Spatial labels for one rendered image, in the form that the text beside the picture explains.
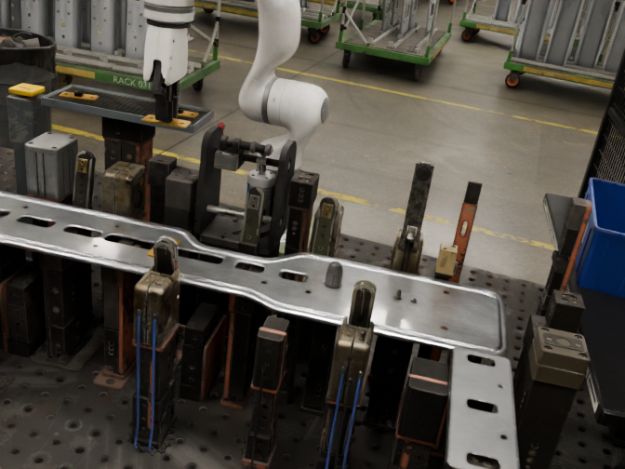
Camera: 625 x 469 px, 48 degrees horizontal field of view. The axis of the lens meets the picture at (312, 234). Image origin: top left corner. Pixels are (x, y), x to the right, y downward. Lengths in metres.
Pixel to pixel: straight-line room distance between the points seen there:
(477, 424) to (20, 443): 0.82
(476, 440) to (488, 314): 0.35
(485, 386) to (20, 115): 1.23
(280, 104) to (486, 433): 0.99
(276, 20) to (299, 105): 0.21
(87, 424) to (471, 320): 0.75
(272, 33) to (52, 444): 0.99
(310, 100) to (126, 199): 0.51
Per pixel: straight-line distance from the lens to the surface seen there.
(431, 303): 1.33
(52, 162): 1.59
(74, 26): 6.00
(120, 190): 1.53
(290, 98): 1.74
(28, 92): 1.80
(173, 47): 1.25
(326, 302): 1.27
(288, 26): 1.68
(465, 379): 1.16
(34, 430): 1.45
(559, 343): 1.21
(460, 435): 1.05
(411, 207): 1.40
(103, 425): 1.44
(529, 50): 8.10
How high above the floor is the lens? 1.66
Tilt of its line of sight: 26 degrees down
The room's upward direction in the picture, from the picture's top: 8 degrees clockwise
